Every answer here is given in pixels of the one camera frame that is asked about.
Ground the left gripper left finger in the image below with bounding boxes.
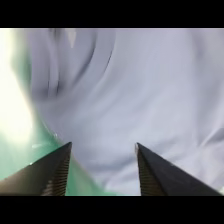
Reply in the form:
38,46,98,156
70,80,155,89
0,141,73,196

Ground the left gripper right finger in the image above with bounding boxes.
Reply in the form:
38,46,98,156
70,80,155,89
135,142,222,196

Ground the purple T-shirt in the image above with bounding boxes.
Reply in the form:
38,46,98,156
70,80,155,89
24,28,224,196

